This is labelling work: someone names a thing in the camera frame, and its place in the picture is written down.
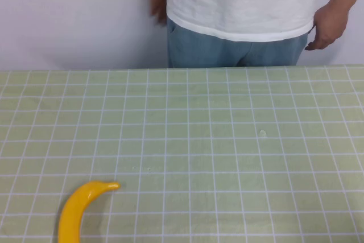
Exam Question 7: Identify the person's right hand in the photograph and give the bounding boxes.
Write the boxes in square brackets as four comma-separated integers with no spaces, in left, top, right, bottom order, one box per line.
[148,0,169,27]

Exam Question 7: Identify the person's left hand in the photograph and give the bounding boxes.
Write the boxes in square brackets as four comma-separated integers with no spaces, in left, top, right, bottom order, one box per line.
[304,3,350,51]

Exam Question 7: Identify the yellow plastic banana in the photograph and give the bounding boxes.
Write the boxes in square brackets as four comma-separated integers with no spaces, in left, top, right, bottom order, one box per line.
[57,180,121,243]

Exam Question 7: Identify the light blue jeans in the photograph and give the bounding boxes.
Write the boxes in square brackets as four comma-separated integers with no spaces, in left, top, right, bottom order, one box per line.
[166,17,311,69]

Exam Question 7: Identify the white t-shirt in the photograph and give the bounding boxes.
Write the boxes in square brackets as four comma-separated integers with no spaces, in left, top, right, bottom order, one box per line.
[166,0,332,42]

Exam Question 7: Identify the green white grid tablecloth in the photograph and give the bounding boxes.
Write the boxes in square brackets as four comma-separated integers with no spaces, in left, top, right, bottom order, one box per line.
[0,64,364,243]

